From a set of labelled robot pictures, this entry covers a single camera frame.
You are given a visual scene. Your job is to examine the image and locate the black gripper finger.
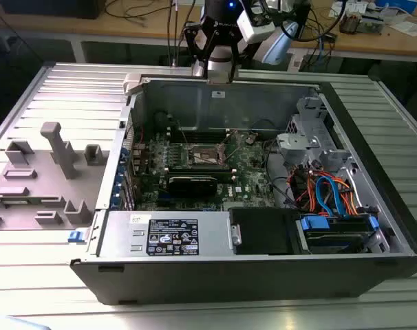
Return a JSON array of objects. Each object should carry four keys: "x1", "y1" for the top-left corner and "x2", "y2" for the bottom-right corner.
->
[
  {"x1": 213, "y1": 29, "x2": 244, "y2": 83},
  {"x1": 183, "y1": 21, "x2": 213, "y2": 79}
]

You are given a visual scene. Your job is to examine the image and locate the metal socket cover frame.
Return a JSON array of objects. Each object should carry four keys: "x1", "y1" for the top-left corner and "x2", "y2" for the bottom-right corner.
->
[{"x1": 213, "y1": 132, "x2": 239, "y2": 165}]

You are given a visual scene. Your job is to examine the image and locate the black RAM slot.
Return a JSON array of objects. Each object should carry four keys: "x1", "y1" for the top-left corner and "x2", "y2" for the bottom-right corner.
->
[
  {"x1": 169, "y1": 133, "x2": 230, "y2": 144},
  {"x1": 169, "y1": 125, "x2": 230, "y2": 135},
  {"x1": 160, "y1": 170, "x2": 237, "y2": 180}
]

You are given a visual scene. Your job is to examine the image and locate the CPU socket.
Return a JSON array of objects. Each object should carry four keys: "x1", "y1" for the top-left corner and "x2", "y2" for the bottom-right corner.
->
[{"x1": 184, "y1": 141, "x2": 230, "y2": 168}]

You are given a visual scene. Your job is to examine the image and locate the black drive bay cover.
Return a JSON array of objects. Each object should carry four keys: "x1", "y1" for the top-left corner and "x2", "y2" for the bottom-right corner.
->
[{"x1": 228, "y1": 207, "x2": 301, "y2": 256}]

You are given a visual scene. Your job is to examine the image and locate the black upright box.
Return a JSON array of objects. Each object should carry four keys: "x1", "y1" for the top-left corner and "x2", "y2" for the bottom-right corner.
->
[{"x1": 294, "y1": 0, "x2": 312, "y2": 39}]

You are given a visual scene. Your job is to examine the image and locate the silver metal drive cage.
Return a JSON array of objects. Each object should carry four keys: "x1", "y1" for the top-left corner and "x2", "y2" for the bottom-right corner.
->
[{"x1": 276, "y1": 132, "x2": 321, "y2": 166}]

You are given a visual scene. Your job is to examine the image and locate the green motherboard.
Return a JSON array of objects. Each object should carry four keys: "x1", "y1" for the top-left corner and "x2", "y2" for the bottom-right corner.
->
[{"x1": 131, "y1": 127, "x2": 277, "y2": 212}]

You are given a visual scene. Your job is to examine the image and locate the brown heat sink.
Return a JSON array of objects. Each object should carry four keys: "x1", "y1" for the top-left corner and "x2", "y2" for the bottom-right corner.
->
[{"x1": 339, "y1": 10, "x2": 361, "y2": 34}]

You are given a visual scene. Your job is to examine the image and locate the white printed card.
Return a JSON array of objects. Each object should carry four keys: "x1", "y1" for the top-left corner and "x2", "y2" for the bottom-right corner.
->
[{"x1": 330, "y1": 0, "x2": 367, "y2": 18}]

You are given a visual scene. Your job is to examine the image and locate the wooden desk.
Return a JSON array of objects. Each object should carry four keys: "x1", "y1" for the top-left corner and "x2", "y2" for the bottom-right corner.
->
[{"x1": 0, "y1": 0, "x2": 417, "y2": 65}]

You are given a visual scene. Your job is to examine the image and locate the black graphics card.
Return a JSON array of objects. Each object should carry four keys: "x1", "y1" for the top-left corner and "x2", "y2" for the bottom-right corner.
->
[{"x1": 166, "y1": 174, "x2": 219, "y2": 198}]

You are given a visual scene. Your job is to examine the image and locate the grey metal device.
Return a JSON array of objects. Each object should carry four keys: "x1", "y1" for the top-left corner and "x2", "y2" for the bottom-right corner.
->
[{"x1": 358, "y1": 12, "x2": 385, "y2": 34}]

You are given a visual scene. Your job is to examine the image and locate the large black box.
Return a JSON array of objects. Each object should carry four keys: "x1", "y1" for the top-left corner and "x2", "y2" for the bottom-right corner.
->
[{"x1": 0, "y1": 0, "x2": 101, "y2": 20}]

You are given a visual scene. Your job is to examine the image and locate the blue box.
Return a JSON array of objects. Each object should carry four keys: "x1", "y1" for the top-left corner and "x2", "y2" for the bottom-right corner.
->
[{"x1": 375, "y1": 0, "x2": 417, "y2": 13}]

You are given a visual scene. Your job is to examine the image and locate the white paper sheet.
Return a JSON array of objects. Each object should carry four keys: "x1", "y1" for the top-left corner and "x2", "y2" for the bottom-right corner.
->
[{"x1": 389, "y1": 20, "x2": 417, "y2": 37}]

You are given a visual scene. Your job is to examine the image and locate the hard disk in blue carrier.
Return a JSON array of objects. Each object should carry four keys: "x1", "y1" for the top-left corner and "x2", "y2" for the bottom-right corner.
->
[{"x1": 295, "y1": 212, "x2": 380, "y2": 254}]

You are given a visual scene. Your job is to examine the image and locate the silver power supply with label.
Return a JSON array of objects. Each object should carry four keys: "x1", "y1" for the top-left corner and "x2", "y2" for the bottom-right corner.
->
[{"x1": 96, "y1": 210, "x2": 237, "y2": 258}]

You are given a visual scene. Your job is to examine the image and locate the grey parts rack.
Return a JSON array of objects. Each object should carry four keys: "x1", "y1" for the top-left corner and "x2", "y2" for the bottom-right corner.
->
[{"x1": 0, "y1": 121, "x2": 111, "y2": 232}]

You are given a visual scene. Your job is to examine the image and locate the black open PC case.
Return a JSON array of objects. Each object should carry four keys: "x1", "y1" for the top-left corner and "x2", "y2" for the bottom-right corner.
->
[{"x1": 69, "y1": 70, "x2": 417, "y2": 306}]

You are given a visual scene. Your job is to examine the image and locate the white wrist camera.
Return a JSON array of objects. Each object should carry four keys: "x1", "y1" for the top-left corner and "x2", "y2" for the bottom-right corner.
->
[{"x1": 236, "y1": 1, "x2": 275, "y2": 45}]

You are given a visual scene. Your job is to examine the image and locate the orange power wire bundle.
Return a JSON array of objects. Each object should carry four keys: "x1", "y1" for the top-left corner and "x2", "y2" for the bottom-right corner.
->
[{"x1": 287, "y1": 167, "x2": 365, "y2": 217}]

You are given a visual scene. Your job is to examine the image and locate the blue flat wire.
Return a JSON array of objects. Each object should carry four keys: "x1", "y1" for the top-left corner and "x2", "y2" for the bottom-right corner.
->
[{"x1": 314, "y1": 175, "x2": 350, "y2": 218}]

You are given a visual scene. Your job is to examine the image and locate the silver metal bracket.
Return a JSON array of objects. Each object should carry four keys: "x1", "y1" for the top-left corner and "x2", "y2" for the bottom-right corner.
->
[{"x1": 230, "y1": 223, "x2": 243, "y2": 247}]

